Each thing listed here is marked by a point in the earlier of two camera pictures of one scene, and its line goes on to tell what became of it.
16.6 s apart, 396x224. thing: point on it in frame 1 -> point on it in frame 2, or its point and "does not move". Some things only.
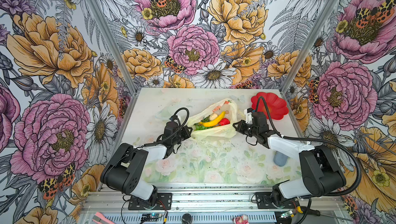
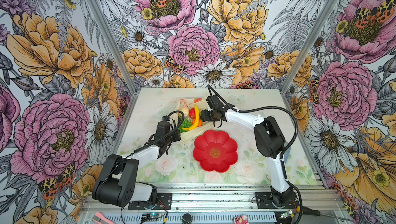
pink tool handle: [99, 218] does not move
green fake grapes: [199, 126] -> [185, 123]
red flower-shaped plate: [276, 106] -> [215, 150]
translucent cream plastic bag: [218, 132] -> [202, 104]
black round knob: [186, 218] does not move
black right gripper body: [255, 130] -> [213, 114]
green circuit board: [150, 217] does not move
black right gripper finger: [241, 126] -> [205, 115]
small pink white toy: [243, 219] does not move
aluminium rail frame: [209, 205] does not move
